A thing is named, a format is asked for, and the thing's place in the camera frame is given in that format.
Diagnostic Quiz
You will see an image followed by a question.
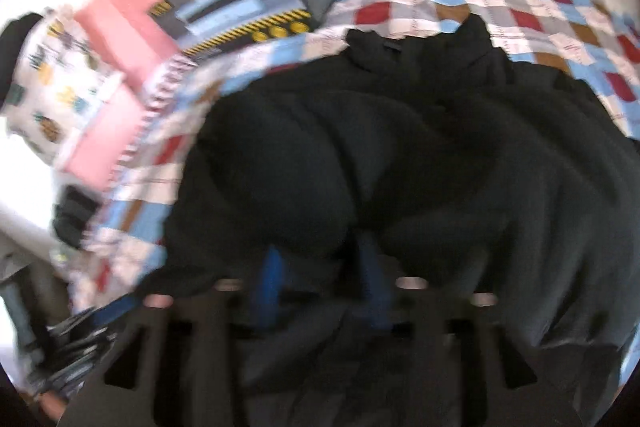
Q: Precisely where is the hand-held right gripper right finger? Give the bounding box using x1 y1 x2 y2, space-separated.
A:
356 234 593 427

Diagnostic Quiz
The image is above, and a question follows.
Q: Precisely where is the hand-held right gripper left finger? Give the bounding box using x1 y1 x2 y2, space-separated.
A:
59 246 301 427

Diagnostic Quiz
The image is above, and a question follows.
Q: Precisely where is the black garment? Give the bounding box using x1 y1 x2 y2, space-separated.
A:
135 14 640 427

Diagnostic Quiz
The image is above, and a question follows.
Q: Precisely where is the dark cloth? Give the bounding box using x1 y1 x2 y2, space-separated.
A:
50 186 107 253

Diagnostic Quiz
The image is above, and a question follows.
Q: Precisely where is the pineapple print curtain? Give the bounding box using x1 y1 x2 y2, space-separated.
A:
2 6 126 168

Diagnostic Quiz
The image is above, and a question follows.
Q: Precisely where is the checkered patchwork blanket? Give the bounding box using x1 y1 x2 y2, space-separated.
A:
65 0 640 388

